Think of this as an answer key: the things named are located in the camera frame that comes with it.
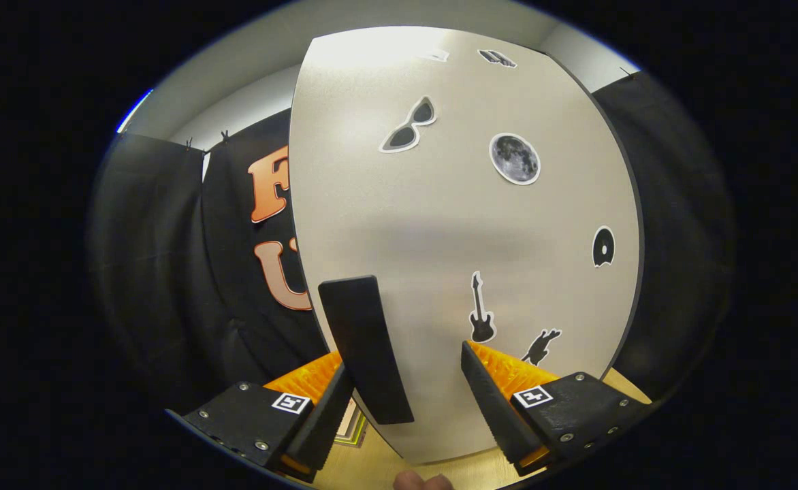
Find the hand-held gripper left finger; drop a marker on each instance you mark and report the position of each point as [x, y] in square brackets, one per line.
[324, 422]

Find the yellow edged book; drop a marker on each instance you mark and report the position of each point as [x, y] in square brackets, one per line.
[353, 429]

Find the beige shoe cabinet door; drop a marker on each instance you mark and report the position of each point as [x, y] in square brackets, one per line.
[453, 224]

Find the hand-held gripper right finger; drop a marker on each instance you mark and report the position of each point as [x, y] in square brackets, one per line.
[494, 408]

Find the black backdrop cloth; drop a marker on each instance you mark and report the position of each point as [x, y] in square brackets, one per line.
[167, 272]

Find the narrow ceiling light panel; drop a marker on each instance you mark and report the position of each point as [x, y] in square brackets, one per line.
[135, 109]

